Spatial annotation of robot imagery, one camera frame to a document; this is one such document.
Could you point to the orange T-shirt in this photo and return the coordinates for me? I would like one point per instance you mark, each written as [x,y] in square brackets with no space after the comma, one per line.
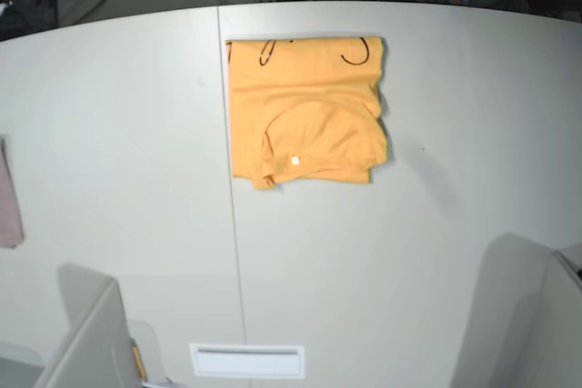
[305,108]

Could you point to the white label plate on table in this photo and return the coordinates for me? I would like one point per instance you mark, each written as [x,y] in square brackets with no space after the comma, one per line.
[249,361]

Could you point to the orange pencil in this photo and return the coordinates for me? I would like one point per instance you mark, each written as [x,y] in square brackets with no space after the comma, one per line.
[139,361]

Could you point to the grey bin left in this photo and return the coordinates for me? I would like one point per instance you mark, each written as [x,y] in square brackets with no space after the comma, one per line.
[64,326]

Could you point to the grey bin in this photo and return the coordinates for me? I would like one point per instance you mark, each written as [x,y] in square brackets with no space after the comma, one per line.
[64,326]
[555,347]

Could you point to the pink folded cloth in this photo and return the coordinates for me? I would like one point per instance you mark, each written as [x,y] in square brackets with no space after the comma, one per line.
[12,233]

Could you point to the grey bin right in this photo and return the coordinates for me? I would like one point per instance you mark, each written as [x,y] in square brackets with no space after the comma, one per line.
[555,347]

